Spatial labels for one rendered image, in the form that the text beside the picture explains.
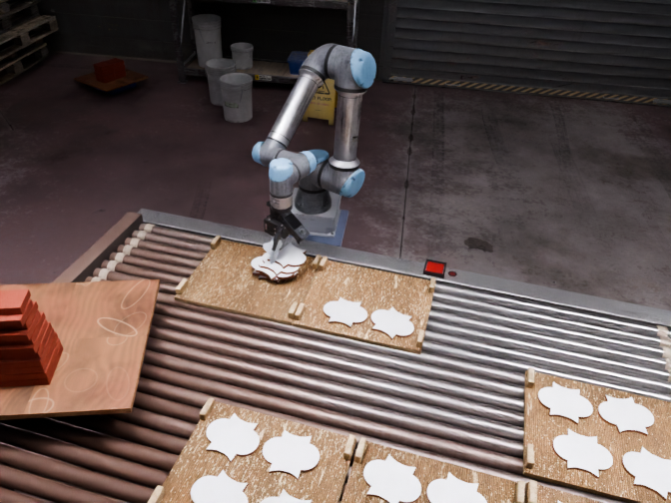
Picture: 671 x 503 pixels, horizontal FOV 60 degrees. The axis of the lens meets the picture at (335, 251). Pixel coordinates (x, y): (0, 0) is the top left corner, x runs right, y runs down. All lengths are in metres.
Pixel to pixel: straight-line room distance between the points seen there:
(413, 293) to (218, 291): 0.66
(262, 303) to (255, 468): 0.60
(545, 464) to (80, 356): 1.24
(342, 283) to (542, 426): 0.78
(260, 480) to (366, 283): 0.81
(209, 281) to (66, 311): 0.46
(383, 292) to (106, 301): 0.88
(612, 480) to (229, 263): 1.34
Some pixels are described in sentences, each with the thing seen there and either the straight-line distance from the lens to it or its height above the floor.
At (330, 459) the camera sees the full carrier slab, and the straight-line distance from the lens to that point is 1.53.
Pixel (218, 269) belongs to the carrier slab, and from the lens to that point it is 2.07.
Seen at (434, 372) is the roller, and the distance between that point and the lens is 1.77.
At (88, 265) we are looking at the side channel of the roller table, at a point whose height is 0.95.
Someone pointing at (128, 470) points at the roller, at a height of 0.92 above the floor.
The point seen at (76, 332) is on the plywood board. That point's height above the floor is 1.04.
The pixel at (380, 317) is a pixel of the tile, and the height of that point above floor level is 0.95.
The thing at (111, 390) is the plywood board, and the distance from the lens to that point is 1.60.
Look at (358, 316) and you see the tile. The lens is 1.86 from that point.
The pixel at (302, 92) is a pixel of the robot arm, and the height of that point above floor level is 1.47.
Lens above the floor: 2.21
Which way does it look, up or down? 36 degrees down
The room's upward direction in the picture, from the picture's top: 3 degrees clockwise
